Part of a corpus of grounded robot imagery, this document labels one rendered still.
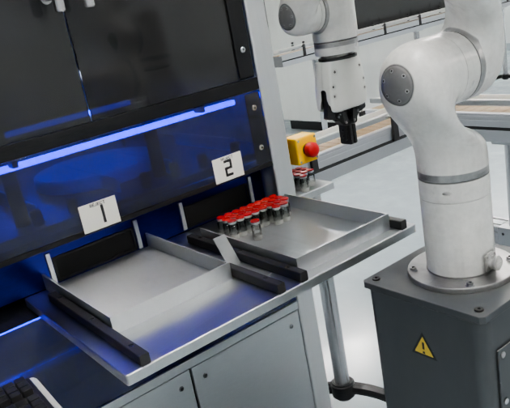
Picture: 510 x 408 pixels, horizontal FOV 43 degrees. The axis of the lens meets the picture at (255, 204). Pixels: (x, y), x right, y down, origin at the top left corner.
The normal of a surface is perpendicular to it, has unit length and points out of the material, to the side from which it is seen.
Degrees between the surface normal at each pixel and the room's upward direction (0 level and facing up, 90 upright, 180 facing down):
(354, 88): 94
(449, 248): 90
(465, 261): 90
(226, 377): 90
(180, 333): 0
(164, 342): 0
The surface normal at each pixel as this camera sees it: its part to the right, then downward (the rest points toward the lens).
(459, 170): -0.04, 0.30
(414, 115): -0.46, 0.81
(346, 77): 0.59, 0.16
